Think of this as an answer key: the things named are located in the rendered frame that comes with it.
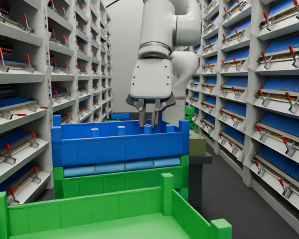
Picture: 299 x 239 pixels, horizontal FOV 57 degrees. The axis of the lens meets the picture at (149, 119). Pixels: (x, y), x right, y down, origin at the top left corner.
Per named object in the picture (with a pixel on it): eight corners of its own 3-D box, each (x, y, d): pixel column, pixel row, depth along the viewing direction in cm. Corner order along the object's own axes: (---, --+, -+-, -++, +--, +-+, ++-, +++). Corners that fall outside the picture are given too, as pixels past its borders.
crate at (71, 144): (159, 137, 83) (159, 110, 82) (189, 154, 64) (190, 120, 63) (54, 144, 74) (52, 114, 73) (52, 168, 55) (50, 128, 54)
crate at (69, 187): (159, 162, 84) (159, 137, 83) (188, 187, 65) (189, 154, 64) (55, 173, 75) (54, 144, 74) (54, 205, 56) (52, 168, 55)
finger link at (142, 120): (148, 104, 68) (145, 131, 66) (135, 104, 69) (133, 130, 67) (145, 100, 65) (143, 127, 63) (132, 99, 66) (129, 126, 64)
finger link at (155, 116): (168, 105, 67) (166, 131, 65) (155, 104, 68) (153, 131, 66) (166, 100, 64) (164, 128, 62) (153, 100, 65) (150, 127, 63)
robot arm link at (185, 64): (163, 97, 150) (163, 52, 147) (198, 98, 147) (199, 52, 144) (160, 98, 138) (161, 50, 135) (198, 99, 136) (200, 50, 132)
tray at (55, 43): (71, 56, 221) (78, 39, 219) (46, 48, 161) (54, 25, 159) (47, 46, 219) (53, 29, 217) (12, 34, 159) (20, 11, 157)
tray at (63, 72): (73, 80, 223) (79, 64, 222) (48, 81, 164) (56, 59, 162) (49, 70, 222) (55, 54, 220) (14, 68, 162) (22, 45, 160)
